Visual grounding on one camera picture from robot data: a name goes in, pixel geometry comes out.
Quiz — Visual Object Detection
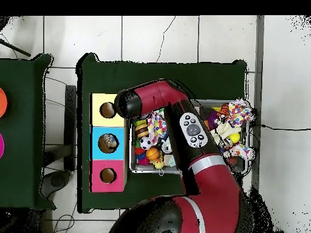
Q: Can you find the colourful polka-dot cloth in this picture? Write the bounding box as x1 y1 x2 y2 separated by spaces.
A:
147 109 169 143

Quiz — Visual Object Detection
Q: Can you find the shallow clear mesh bin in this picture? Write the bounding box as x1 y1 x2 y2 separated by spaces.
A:
130 99 251 175

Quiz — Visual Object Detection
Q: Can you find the wooden box with three holes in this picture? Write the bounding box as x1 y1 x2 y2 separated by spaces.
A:
91 93 129 194

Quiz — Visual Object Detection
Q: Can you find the wooden burger toy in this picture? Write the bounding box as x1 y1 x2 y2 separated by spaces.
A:
134 120 149 139

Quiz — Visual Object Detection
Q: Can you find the small soccer ball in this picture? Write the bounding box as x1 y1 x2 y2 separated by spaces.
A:
139 137 154 150

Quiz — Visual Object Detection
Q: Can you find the small orange basketball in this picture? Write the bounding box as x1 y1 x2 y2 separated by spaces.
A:
147 147 162 161

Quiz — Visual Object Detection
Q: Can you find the dark green tablecloth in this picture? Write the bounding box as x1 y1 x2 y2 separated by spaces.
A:
77 52 248 214

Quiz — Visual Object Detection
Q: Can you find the cream cloth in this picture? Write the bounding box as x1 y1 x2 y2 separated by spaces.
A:
211 121 241 149

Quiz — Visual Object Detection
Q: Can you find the black floor stand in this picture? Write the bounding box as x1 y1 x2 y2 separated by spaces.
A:
41 84 78 199

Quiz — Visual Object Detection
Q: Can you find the dark green side table cloth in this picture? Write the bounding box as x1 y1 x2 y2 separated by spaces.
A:
0 53 56 211

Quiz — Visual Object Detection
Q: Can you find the orange plate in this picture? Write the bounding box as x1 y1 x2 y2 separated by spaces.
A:
0 87 8 118

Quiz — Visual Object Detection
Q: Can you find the black tripod leg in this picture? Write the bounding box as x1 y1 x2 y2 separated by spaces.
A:
0 38 32 58

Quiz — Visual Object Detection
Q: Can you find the thin black floor cable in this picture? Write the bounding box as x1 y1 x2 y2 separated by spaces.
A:
156 16 177 63

